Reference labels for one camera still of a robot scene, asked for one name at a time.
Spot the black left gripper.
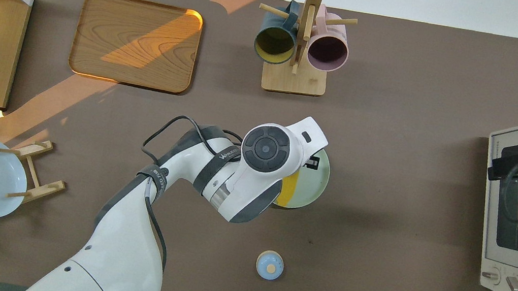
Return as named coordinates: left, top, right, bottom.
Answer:
left=301, top=155, right=321, bottom=171

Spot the pale green plate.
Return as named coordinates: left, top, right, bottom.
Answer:
left=272, top=141, right=334, bottom=214

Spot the yellow corn cob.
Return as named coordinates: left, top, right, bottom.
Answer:
left=275, top=167, right=301, bottom=208

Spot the wooden mug rack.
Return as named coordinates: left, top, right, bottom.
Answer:
left=247, top=0, right=361, bottom=103

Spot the brown table mat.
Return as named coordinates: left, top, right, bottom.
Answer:
left=0, top=0, right=518, bottom=291

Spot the pink mug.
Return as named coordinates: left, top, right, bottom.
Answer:
left=304, top=3, right=356, bottom=75

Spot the dark teal mug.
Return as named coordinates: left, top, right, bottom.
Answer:
left=251, top=0, right=302, bottom=68

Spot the wooden serving tray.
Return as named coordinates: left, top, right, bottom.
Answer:
left=66, top=0, right=206, bottom=98

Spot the wooden plate rack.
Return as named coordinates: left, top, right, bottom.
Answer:
left=0, top=133, right=72, bottom=242

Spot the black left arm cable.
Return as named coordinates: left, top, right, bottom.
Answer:
left=123, top=109, right=248, bottom=284

